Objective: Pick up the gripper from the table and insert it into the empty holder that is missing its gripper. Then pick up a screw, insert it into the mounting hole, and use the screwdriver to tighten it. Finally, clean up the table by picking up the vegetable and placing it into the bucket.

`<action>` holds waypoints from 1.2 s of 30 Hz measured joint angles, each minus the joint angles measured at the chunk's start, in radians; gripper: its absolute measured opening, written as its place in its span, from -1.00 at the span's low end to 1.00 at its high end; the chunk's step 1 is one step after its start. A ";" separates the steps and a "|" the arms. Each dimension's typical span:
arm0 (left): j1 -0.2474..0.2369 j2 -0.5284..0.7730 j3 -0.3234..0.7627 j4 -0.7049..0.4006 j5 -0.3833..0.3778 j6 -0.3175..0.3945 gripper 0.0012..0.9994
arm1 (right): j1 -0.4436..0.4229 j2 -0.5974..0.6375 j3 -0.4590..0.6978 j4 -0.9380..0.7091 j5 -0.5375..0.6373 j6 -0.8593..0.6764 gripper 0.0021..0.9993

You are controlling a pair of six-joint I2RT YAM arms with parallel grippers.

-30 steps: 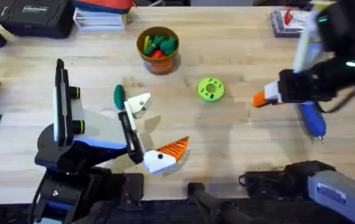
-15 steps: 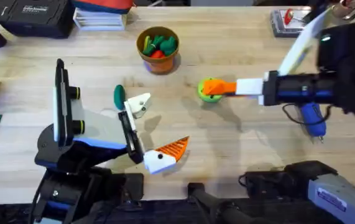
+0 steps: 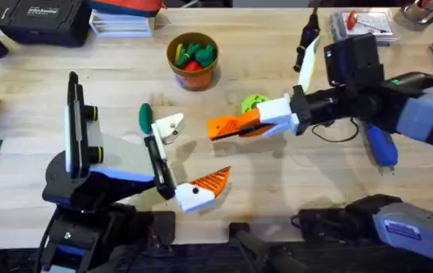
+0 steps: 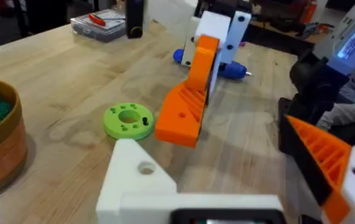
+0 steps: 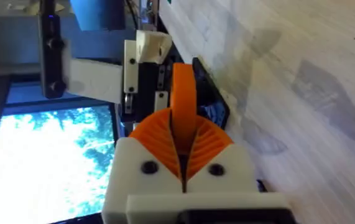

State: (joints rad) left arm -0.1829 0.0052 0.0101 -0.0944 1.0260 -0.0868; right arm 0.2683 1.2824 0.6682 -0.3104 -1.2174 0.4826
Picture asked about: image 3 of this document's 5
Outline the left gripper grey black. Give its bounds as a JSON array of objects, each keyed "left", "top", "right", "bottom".
[{"left": 83, "top": 112, "right": 232, "bottom": 214}]

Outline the dark green toy vegetable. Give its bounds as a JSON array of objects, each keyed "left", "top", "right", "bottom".
[{"left": 138, "top": 102, "right": 155, "bottom": 136}]

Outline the blue electric screwdriver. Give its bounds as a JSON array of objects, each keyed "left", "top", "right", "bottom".
[{"left": 362, "top": 123, "right": 400, "bottom": 176}]

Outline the green disc with holes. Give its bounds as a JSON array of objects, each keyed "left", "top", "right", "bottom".
[{"left": 240, "top": 94, "right": 271, "bottom": 115}]

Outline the right wrist upright plate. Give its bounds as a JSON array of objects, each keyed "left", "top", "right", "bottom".
[{"left": 298, "top": 35, "right": 321, "bottom": 94}]

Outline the orange tub with toys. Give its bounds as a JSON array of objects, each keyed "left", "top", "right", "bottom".
[{"left": 165, "top": 31, "right": 220, "bottom": 92}]

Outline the black hand tool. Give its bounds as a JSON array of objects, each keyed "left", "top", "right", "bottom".
[{"left": 293, "top": 7, "right": 322, "bottom": 74}]

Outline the left wrist upright black plate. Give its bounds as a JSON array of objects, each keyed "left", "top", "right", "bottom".
[{"left": 64, "top": 71, "right": 105, "bottom": 180}]

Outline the clear compartment box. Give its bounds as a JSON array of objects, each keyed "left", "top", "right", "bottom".
[{"left": 328, "top": 10, "right": 400, "bottom": 47}]

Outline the red and blue bag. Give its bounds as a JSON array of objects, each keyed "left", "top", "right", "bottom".
[{"left": 86, "top": 0, "right": 165, "bottom": 18}]

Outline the black tool case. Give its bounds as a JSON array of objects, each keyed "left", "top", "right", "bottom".
[{"left": 0, "top": 0, "right": 94, "bottom": 49}]

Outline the grey tape roll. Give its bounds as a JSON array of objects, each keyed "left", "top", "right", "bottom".
[{"left": 400, "top": 0, "right": 433, "bottom": 26}]

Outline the thin black cable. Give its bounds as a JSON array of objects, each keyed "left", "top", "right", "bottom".
[{"left": 310, "top": 117, "right": 361, "bottom": 144}]

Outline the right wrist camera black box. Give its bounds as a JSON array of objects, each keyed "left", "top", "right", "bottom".
[{"left": 323, "top": 33, "right": 386, "bottom": 90}]

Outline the red handled tool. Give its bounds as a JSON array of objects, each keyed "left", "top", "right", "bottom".
[{"left": 346, "top": 10, "right": 388, "bottom": 33}]

